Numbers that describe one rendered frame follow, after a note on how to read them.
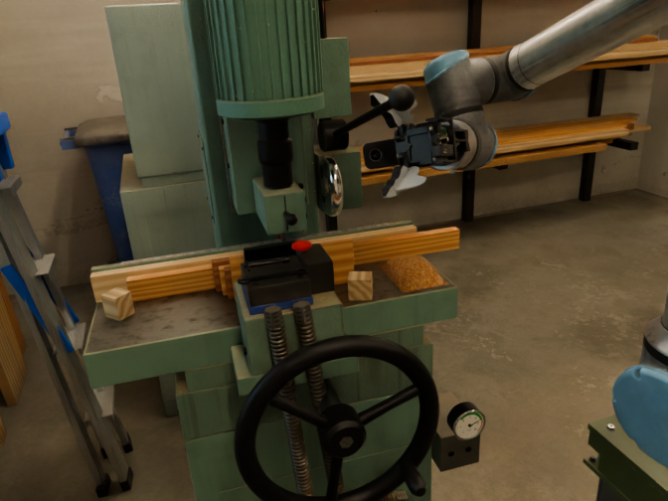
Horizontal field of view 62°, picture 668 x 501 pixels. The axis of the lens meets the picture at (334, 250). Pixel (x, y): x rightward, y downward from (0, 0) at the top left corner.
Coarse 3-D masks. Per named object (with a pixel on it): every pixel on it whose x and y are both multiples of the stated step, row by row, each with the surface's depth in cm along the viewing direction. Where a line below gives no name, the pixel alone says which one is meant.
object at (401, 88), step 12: (396, 96) 73; (408, 96) 72; (384, 108) 79; (396, 108) 74; (408, 108) 74; (336, 120) 109; (360, 120) 91; (324, 132) 108; (336, 132) 105; (348, 132) 109; (324, 144) 108; (336, 144) 109; (348, 144) 110
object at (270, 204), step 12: (252, 180) 103; (264, 192) 94; (276, 192) 93; (288, 192) 93; (300, 192) 93; (264, 204) 92; (276, 204) 93; (288, 204) 93; (300, 204) 94; (264, 216) 94; (276, 216) 94; (300, 216) 95; (264, 228) 96; (276, 228) 94; (288, 228) 95; (300, 228) 95
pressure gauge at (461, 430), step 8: (456, 408) 98; (464, 408) 98; (472, 408) 98; (448, 416) 99; (456, 416) 97; (464, 416) 97; (472, 416) 97; (480, 416) 98; (448, 424) 99; (456, 424) 97; (464, 424) 98; (480, 424) 99; (456, 432) 98; (464, 432) 98; (472, 432) 99; (480, 432) 99
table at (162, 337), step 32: (384, 288) 95; (448, 288) 94; (96, 320) 90; (128, 320) 90; (160, 320) 89; (192, 320) 89; (224, 320) 88; (352, 320) 91; (384, 320) 93; (416, 320) 95; (96, 352) 81; (128, 352) 83; (160, 352) 84; (192, 352) 85; (224, 352) 87; (96, 384) 83
